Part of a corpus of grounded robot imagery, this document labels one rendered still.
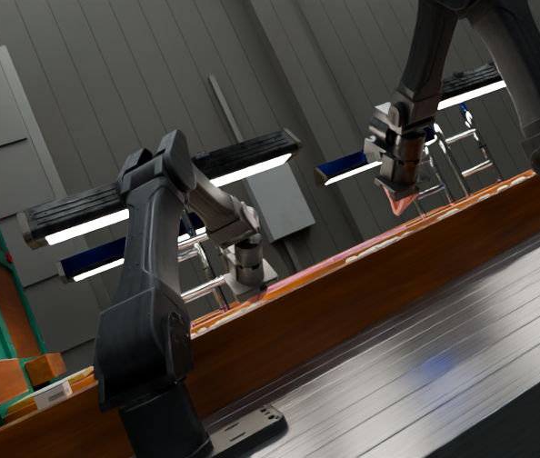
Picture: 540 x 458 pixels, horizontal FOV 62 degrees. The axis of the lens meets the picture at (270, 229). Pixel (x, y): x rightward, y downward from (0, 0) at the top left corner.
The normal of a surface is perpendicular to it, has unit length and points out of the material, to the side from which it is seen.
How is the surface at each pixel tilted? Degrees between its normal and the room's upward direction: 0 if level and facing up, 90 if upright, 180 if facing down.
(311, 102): 90
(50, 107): 90
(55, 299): 90
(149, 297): 47
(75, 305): 90
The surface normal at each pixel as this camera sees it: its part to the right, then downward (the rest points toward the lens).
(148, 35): 0.22, -0.20
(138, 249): -0.46, -0.61
